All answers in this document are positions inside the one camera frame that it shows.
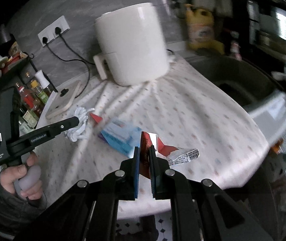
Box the person's left hand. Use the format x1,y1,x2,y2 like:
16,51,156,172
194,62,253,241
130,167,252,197
0,152,43,201

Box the dotted white tablecloth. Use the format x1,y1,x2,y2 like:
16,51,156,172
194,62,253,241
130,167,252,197
33,55,270,220

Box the blue medicine box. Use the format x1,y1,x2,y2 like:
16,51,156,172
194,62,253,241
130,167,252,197
99,119,142,158

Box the red torn wrapper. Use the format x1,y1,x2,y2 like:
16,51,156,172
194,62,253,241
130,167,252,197
139,131,199,179

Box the white air fryer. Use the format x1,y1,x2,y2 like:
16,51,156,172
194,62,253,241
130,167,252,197
93,3,170,87

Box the condiment bottles on rack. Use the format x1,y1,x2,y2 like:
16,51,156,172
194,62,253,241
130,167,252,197
16,70,54,131

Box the red carton piece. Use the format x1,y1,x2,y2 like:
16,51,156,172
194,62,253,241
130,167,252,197
90,112,103,126

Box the yellow detergent bottle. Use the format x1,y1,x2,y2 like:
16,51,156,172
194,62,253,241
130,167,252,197
185,4,224,55

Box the printed white paper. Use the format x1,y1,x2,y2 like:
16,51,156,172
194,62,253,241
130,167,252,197
65,107,95,142

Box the white wall socket plate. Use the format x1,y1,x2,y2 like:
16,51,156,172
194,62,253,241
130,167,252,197
38,16,70,47

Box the black power cable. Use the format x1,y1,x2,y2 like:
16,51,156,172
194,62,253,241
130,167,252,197
43,29,96,99

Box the steel kitchen sink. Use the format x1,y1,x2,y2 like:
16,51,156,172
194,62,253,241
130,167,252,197
186,55,282,111

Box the white kitchen scale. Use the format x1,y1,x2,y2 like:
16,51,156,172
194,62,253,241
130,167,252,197
46,80,82,119

